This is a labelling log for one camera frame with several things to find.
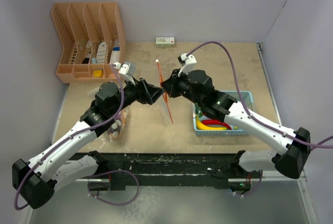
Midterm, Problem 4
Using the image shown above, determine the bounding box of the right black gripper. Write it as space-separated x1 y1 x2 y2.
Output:
161 68 204 107

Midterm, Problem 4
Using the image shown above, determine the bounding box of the blue white box in organizer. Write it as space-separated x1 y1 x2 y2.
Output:
109 39 120 64

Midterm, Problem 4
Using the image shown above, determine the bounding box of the small green white box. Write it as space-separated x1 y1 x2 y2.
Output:
156 36 175 48

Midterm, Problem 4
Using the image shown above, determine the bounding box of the orange plastic desk organizer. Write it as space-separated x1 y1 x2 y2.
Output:
51 2 126 84

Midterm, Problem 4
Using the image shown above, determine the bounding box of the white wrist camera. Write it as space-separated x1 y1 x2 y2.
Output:
178 53 197 77
111 61 136 84

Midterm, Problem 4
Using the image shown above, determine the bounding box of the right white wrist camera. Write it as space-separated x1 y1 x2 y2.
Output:
178 53 197 77

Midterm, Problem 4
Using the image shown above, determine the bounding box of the red zipper clear bag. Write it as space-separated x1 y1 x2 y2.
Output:
155 58 174 125

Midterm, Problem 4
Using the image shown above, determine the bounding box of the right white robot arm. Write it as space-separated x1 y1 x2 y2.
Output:
161 69 311 179

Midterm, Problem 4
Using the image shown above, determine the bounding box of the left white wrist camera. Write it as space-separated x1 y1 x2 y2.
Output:
111 61 136 84

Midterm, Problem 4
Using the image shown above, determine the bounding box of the yellow pepper piece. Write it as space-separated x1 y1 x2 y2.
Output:
196 116 227 131

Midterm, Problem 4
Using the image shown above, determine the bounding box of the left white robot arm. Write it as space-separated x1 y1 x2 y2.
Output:
11 79 164 210

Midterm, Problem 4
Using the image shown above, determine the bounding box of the yellow block in organizer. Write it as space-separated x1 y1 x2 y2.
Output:
93 70 104 78

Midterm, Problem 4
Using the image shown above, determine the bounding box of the polka dot zip bag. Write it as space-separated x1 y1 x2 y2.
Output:
104 109 129 142

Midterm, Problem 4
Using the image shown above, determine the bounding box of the blue plastic basket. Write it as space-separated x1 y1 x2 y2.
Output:
192 91 254 136

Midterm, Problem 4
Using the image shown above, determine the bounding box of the white tube in organizer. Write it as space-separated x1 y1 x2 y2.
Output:
96 42 107 64

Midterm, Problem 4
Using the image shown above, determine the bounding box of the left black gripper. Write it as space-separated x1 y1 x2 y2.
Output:
109 74 164 116

